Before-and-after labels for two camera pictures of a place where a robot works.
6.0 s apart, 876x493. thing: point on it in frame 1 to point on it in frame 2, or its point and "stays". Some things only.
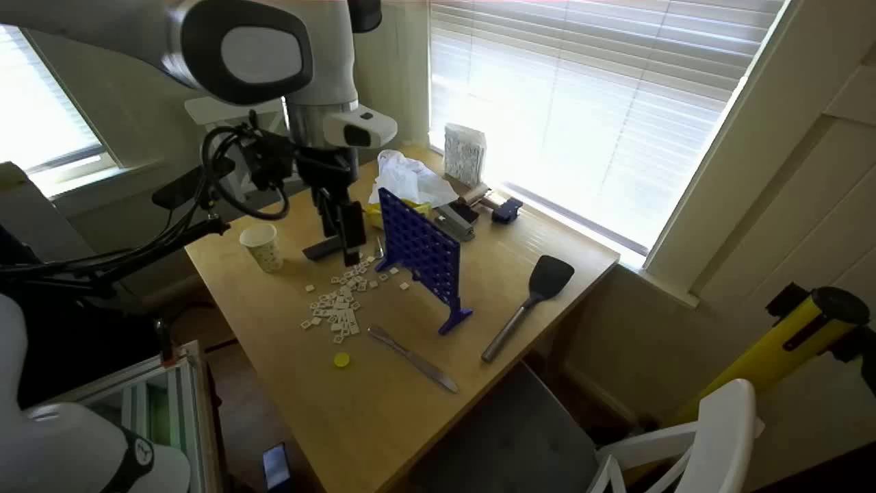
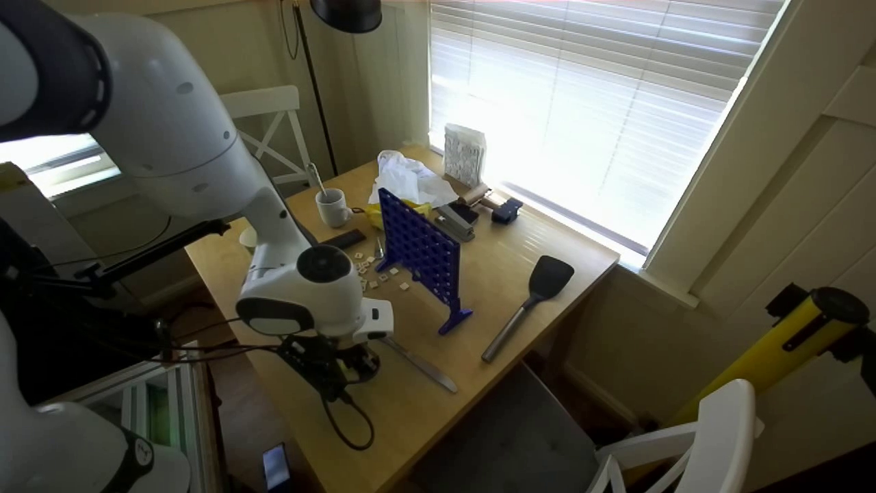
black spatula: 546,278 stays
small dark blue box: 506,212 stays
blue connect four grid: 427,252 stays
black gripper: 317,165 to 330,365
